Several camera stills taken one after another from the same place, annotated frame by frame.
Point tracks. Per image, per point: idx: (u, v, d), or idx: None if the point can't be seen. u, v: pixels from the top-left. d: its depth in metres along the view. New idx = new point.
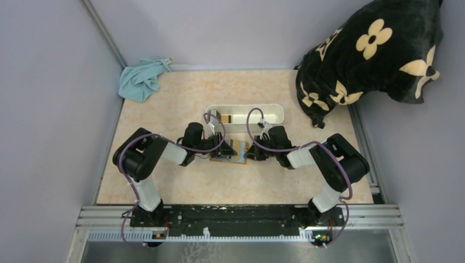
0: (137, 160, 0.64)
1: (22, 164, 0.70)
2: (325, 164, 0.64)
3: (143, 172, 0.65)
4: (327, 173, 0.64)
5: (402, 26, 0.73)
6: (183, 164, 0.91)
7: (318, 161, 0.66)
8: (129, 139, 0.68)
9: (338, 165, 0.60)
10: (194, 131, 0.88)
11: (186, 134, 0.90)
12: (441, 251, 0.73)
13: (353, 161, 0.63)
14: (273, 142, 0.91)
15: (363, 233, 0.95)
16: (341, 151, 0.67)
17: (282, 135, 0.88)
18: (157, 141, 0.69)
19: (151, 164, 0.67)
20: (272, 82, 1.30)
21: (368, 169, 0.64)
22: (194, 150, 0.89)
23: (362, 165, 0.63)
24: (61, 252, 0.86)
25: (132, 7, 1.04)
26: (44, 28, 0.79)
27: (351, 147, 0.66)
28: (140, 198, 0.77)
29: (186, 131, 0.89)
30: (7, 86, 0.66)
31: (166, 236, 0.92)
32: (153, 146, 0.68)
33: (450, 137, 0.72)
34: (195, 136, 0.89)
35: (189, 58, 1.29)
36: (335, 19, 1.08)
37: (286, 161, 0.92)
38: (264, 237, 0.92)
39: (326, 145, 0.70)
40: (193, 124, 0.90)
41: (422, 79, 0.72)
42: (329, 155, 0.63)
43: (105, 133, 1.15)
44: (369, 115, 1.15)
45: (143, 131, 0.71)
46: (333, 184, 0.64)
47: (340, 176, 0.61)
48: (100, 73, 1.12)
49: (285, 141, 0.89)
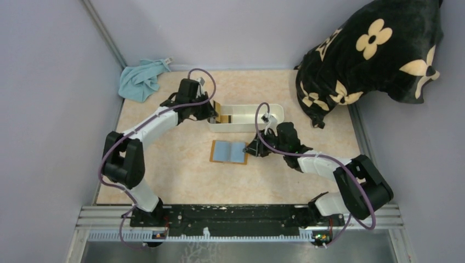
0: (122, 170, 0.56)
1: (22, 165, 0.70)
2: (349, 191, 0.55)
3: (133, 178, 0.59)
4: (347, 201, 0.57)
5: (402, 26, 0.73)
6: (178, 122, 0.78)
7: (341, 186, 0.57)
8: (104, 149, 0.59)
9: (364, 195, 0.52)
10: (191, 81, 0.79)
11: (181, 87, 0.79)
12: (442, 252, 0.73)
13: (376, 190, 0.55)
14: (282, 141, 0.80)
15: (363, 234, 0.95)
16: (366, 174, 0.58)
17: (292, 134, 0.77)
18: (129, 145, 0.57)
19: (138, 168, 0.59)
20: (272, 82, 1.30)
21: (392, 196, 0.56)
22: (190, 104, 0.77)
23: (385, 192, 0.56)
24: (61, 252, 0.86)
25: (132, 7, 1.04)
26: (45, 28, 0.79)
27: (378, 172, 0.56)
28: (137, 201, 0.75)
29: (182, 83, 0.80)
30: (7, 86, 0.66)
31: (166, 236, 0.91)
32: (126, 153, 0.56)
33: (449, 138, 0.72)
34: (191, 87, 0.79)
35: (189, 58, 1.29)
36: (335, 19, 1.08)
37: (294, 163, 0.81)
38: (264, 237, 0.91)
39: (350, 166, 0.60)
40: (185, 79, 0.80)
41: (422, 79, 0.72)
42: (356, 182, 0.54)
43: (105, 133, 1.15)
44: (368, 115, 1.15)
45: (113, 134, 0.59)
46: (352, 212, 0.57)
47: (363, 204, 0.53)
48: (99, 73, 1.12)
49: (295, 139, 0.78)
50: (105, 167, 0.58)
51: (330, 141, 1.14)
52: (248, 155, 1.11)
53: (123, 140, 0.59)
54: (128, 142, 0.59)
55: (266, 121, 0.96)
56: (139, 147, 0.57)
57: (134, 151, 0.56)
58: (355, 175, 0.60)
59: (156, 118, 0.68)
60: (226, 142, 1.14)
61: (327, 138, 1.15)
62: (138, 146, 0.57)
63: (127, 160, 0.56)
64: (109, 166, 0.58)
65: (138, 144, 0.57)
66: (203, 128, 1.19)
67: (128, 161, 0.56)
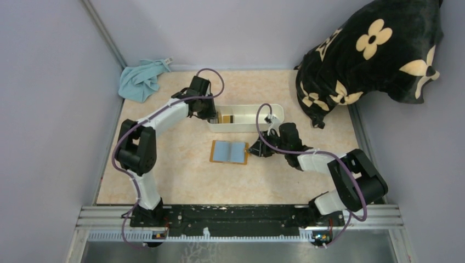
0: (135, 156, 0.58)
1: (22, 164, 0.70)
2: (342, 183, 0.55)
3: (146, 164, 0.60)
4: (340, 192, 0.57)
5: (402, 26, 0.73)
6: (187, 115, 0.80)
7: (335, 178, 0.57)
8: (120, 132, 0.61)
9: (356, 187, 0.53)
10: (202, 79, 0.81)
11: (193, 83, 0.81)
12: (442, 252, 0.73)
13: (371, 183, 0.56)
14: (283, 140, 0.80)
15: (363, 234, 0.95)
16: (361, 169, 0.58)
17: (294, 133, 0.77)
18: (143, 133, 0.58)
19: (151, 155, 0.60)
20: (272, 82, 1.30)
21: (387, 190, 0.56)
22: (200, 96, 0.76)
23: (379, 186, 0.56)
24: (61, 252, 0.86)
25: (132, 7, 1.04)
26: (44, 28, 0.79)
27: (372, 164, 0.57)
28: (141, 196, 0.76)
29: (193, 79, 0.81)
30: (7, 87, 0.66)
31: (166, 236, 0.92)
32: (140, 141, 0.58)
33: (449, 137, 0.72)
34: (202, 85, 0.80)
35: (189, 58, 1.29)
36: (334, 20, 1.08)
37: (295, 161, 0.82)
38: (264, 237, 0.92)
39: (345, 160, 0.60)
40: (197, 75, 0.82)
41: (422, 79, 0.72)
42: (349, 173, 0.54)
43: (105, 133, 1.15)
44: (368, 115, 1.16)
45: (129, 123, 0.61)
46: (346, 205, 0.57)
47: (356, 195, 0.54)
48: (99, 73, 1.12)
49: (297, 139, 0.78)
50: (119, 154, 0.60)
51: (330, 141, 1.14)
52: (248, 155, 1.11)
53: (137, 128, 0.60)
54: (141, 131, 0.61)
55: (270, 122, 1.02)
56: (152, 134, 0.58)
57: (147, 138, 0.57)
58: (350, 169, 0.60)
59: (168, 109, 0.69)
60: (226, 142, 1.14)
61: (327, 138, 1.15)
62: (152, 133, 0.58)
63: (140, 147, 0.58)
64: (123, 152, 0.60)
65: (151, 133, 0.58)
66: (203, 128, 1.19)
67: (141, 148, 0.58)
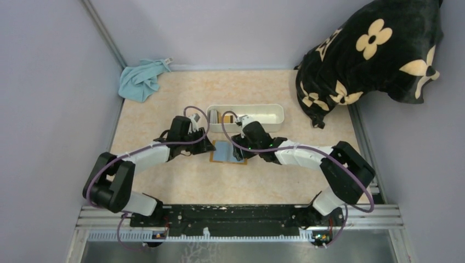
0: (105, 194, 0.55)
1: (22, 163, 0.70)
2: (341, 181, 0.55)
3: (118, 203, 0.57)
4: (341, 190, 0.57)
5: (401, 26, 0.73)
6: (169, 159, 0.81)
7: (332, 178, 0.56)
8: (92, 171, 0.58)
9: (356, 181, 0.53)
10: (182, 120, 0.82)
11: (173, 126, 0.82)
12: (442, 251, 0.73)
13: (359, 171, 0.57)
14: (252, 141, 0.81)
15: (363, 233, 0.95)
16: (347, 159, 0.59)
17: (258, 129, 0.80)
18: (120, 167, 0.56)
19: (125, 190, 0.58)
20: (272, 81, 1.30)
21: (374, 172, 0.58)
22: (181, 142, 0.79)
23: (367, 172, 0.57)
24: (61, 252, 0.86)
25: (131, 7, 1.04)
26: (45, 28, 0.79)
27: (358, 155, 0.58)
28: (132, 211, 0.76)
29: (174, 121, 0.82)
30: (7, 86, 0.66)
31: (166, 236, 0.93)
32: (115, 176, 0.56)
33: (449, 137, 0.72)
34: (182, 126, 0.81)
35: (189, 58, 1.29)
36: (335, 19, 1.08)
37: (271, 155, 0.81)
38: (264, 237, 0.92)
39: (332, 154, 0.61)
40: (177, 116, 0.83)
41: (422, 79, 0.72)
42: (345, 171, 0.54)
43: (104, 133, 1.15)
44: (369, 114, 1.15)
45: (105, 158, 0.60)
46: (349, 199, 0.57)
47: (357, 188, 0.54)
48: (98, 73, 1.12)
49: (263, 135, 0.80)
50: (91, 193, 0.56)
51: (330, 141, 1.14)
52: None
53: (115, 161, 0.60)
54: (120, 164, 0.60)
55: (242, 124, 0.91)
56: (130, 169, 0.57)
57: (125, 173, 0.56)
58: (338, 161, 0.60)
59: (149, 149, 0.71)
60: (226, 142, 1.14)
61: (326, 138, 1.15)
62: (130, 167, 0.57)
63: (114, 184, 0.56)
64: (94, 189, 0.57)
65: (130, 167, 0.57)
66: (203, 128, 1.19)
67: (115, 184, 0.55)
